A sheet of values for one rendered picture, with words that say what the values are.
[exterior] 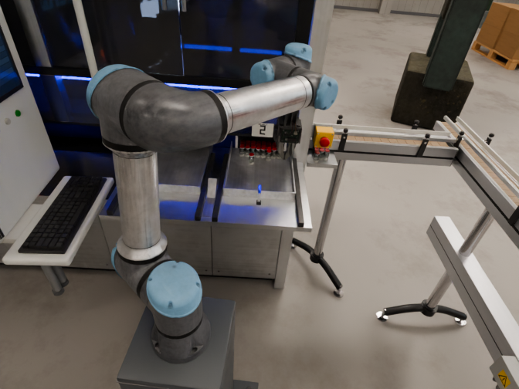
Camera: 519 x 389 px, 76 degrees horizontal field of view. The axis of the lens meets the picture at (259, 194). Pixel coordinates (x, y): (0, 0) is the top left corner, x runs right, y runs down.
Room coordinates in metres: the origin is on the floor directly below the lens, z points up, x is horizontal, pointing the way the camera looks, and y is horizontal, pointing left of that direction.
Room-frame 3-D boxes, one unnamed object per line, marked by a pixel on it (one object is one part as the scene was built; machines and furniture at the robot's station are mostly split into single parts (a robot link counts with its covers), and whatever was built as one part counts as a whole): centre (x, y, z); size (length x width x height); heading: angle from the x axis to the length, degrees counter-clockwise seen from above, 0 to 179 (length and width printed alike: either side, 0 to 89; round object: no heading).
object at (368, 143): (1.39, -0.52, 0.92); 0.69 x 0.15 x 0.16; 92
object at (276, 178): (1.11, 0.01, 0.90); 0.34 x 0.26 x 0.04; 2
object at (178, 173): (1.10, 0.35, 0.90); 0.34 x 0.26 x 0.04; 2
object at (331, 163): (1.28, -0.25, 0.87); 0.14 x 0.13 x 0.02; 2
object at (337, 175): (1.38, -0.38, 0.46); 0.09 x 0.09 x 0.77; 2
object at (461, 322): (1.08, -0.95, 0.07); 0.50 x 0.08 x 0.14; 92
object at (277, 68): (0.86, -0.02, 1.35); 0.11 x 0.11 x 0.08; 49
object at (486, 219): (1.08, -0.95, 0.46); 0.09 x 0.09 x 0.77; 2
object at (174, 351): (0.46, 0.17, 0.84); 0.15 x 0.15 x 0.10
